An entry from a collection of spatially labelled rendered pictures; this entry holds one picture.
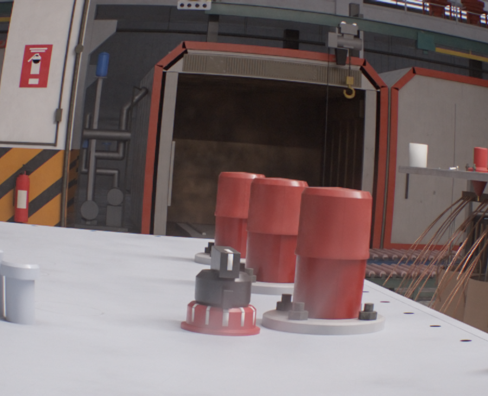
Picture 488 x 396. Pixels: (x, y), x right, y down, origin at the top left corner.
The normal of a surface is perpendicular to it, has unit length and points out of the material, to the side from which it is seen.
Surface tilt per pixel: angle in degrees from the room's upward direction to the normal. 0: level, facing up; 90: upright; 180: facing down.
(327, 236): 89
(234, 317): 88
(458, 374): 0
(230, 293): 90
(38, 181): 90
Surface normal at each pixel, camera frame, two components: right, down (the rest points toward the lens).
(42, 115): 0.13, 0.04
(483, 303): -0.77, -0.04
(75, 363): 0.07, -1.00
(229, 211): -0.39, -0.02
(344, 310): 0.45, 0.07
